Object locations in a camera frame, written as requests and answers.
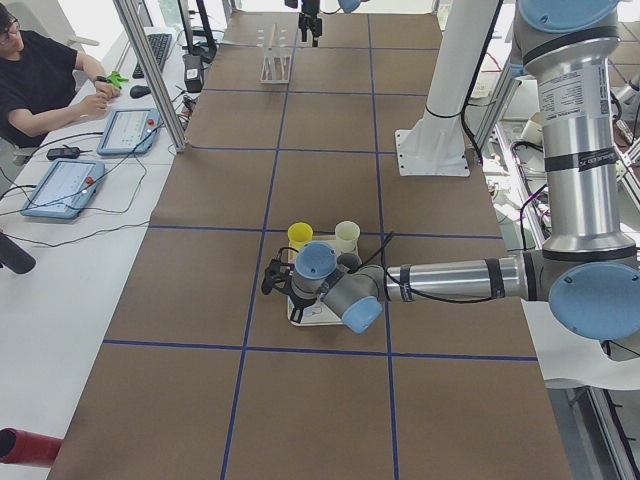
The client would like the red cylinder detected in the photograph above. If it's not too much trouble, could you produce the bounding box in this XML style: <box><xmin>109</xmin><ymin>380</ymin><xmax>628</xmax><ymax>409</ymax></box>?
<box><xmin>1</xmin><ymin>428</ymin><xmax>63</xmax><ymax>468</ymax></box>

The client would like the seated person black shirt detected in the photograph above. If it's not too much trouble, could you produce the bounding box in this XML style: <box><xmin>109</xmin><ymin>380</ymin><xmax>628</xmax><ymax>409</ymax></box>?
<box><xmin>1</xmin><ymin>7</ymin><xmax>120</xmax><ymax>148</ymax></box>

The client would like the cream white plastic cup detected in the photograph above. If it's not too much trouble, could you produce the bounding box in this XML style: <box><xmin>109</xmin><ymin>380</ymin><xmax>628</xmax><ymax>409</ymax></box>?
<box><xmin>334</xmin><ymin>220</ymin><xmax>361</xmax><ymax>253</ymax></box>

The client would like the black cylinder handle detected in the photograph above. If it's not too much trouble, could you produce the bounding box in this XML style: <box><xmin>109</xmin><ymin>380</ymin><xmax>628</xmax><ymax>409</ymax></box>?
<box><xmin>0</xmin><ymin>233</ymin><xmax>36</xmax><ymax>274</ymax></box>

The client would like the black computer mouse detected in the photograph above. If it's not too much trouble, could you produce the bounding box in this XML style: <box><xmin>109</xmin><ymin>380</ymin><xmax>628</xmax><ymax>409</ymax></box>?
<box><xmin>129</xmin><ymin>85</ymin><xmax>151</xmax><ymax>99</ymax></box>

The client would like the yellow plastic cup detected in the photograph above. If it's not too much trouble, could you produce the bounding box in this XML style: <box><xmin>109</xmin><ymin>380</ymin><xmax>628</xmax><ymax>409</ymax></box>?
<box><xmin>287</xmin><ymin>222</ymin><xmax>314</xmax><ymax>251</ymax></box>

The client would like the white wire cup rack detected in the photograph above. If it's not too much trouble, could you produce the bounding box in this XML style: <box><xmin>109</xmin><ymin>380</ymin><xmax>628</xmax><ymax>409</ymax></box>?
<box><xmin>258</xmin><ymin>23</ymin><xmax>292</xmax><ymax>84</ymax></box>

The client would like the blue teach pendant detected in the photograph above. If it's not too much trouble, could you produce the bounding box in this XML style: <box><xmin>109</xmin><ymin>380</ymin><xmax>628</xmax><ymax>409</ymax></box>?
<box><xmin>20</xmin><ymin>159</ymin><xmax>106</xmax><ymax>220</ymax></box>
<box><xmin>96</xmin><ymin>108</ymin><xmax>161</xmax><ymax>156</ymax></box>

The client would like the black keyboard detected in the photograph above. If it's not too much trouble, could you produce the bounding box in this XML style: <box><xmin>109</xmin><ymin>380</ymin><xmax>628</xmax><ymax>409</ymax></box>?
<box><xmin>132</xmin><ymin>33</ymin><xmax>173</xmax><ymax>80</ymax></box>

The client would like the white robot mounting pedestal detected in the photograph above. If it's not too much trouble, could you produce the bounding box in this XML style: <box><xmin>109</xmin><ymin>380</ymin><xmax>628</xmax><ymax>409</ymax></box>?
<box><xmin>395</xmin><ymin>0</ymin><xmax>502</xmax><ymax>177</ymax></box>

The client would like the far blue teach pendant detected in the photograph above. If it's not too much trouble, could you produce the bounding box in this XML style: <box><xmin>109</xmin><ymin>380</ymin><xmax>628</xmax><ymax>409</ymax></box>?
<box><xmin>96</xmin><ymin>108</ymin><xmax>161</xmax><ymax>156</ymax></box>

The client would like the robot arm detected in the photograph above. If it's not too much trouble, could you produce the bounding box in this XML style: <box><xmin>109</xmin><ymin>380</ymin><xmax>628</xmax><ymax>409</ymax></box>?
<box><xmin>284</xmin><ymin>0</ymin><xmax>361</xmax><ymax>48</ymax></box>
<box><xmin>284</xmin><ymin>1</ymin><xmax>639</xmax><ymax>340</ymax></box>

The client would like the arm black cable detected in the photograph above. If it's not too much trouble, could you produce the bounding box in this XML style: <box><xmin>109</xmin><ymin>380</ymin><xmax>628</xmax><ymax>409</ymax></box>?
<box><xmin>277</xmin><ymin>230</ymin><xmax>501</xmax><ymax>304</ymax></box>

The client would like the white paper sheet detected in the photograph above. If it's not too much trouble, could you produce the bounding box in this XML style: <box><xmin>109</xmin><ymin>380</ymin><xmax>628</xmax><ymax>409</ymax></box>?
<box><xmin>521</xmin><ymin>300</ymin><xmax>639</xmax><ymax>391</ymax></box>

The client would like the green toy figure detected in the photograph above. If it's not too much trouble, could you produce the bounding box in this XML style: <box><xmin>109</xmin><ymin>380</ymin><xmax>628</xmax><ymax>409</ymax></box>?
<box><xmin>107</xmin><ymin>71</ymin><xmax>129</xmax><ymax>90</ymax></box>

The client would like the near blue teach pendant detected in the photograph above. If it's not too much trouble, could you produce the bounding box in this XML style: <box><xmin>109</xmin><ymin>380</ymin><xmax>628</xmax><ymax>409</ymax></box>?
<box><xmin>20</xmin><ymin>159</ymin><xmax>106</xmax><ymax>220</ymax></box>

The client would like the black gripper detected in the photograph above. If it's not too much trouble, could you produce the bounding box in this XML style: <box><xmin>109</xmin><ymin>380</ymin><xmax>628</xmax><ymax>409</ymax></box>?
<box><xmin>298</xmin><ymin>12</ymin><xmax>320</xmax><ymax>47</ymax></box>
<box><xmin>289</xmin><ymin>279</ymin><xmax>320</xmax><ymax>323</ymax></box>

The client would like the aluminium frame post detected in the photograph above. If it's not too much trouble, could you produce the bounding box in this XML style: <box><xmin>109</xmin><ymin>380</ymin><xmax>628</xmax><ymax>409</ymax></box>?
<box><xmin>113</xmin><ymin>0</ymin><xmax>187</xmax><ymax>153</ymax></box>

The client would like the cream rabbit print tray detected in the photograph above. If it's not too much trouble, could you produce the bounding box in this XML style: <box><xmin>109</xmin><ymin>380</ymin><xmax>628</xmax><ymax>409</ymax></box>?
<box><xmin>286</xmin><ymin>236</ymin><xmax>369</xmax><ymax>327</ymax></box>

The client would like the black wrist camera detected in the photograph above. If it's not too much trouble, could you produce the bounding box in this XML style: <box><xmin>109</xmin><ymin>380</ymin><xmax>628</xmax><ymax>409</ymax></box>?
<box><xmin>261</xmin><ymin>258</ymin><xmax>293</xmax><ymax>296</ymax></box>

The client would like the black power adapter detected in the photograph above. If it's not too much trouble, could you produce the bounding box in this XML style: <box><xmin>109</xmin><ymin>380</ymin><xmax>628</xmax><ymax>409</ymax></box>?
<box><xmin>182</xmin><ymin>54</ymin><xmax>204</xmax><ymax>93</ymax></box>

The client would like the grey plastic cup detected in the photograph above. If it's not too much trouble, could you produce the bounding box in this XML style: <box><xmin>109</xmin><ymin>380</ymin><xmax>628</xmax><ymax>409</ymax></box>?
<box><xmin>337</xmin><ymin>253</ymin><xmax>362</xmax><ymax>273</ymax></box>

